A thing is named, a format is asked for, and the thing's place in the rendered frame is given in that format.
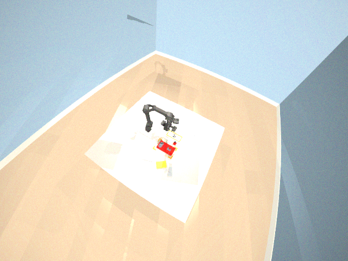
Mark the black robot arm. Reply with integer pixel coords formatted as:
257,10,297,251
142,104,179,132

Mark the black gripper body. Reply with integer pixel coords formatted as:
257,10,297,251
160,120,177,132

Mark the yellow rectangular block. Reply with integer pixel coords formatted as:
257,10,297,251
156,160,166,169

